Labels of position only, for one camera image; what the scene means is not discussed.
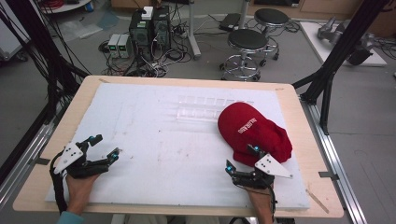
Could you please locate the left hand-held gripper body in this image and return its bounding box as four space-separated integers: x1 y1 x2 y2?
52 141 111 179

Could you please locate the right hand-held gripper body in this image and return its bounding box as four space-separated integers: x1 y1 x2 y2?
233 153 294 190

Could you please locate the red cap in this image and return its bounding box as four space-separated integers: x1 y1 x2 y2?
217 102 293 167

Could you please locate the person's left hand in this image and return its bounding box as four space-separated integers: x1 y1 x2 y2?
64 173 101 217

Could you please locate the person's right hand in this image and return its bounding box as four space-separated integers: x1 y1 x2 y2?
247 186 276 218

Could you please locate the white foam board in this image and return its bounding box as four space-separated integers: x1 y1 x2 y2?
45 82 311 211

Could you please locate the wooden table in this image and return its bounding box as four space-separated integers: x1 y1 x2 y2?
12 75 345 218

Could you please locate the clear plastic compartment tray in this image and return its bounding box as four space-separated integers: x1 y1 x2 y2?
176 94 255 123

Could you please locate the grey power supply unit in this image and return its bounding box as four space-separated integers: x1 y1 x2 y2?
106 33 121 59
117 34 134 59

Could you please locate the black round stool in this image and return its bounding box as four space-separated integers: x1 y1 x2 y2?
219 28 271 83
253 7 290 62

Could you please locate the black computer tower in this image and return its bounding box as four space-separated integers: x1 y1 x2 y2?
128 9 155 60
151 5 172 52

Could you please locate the white platform board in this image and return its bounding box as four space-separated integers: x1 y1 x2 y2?
299 21 389 67

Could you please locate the black flat box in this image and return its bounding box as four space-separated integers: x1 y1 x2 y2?
218 12 242 32

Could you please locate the grey metal stand leg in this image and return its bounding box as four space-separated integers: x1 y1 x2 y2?
186 0 203 61

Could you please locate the white power adapter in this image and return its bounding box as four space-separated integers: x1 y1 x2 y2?
141 5 155 21

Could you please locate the grey robot part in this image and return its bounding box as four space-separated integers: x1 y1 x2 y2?
317 16 377 66

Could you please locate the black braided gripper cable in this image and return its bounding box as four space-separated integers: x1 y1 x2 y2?
49 151 69 216

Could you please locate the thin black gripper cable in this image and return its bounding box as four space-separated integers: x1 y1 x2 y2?
236 184 278 222

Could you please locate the aluminium rail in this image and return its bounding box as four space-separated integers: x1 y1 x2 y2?
0 102 69 209
300 96 369 224

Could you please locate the tangle of floor cables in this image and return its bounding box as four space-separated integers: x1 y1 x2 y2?
98 12 194 78

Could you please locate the black metal frame post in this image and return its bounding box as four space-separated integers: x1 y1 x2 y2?
0 0 92 119
291 0 391 136

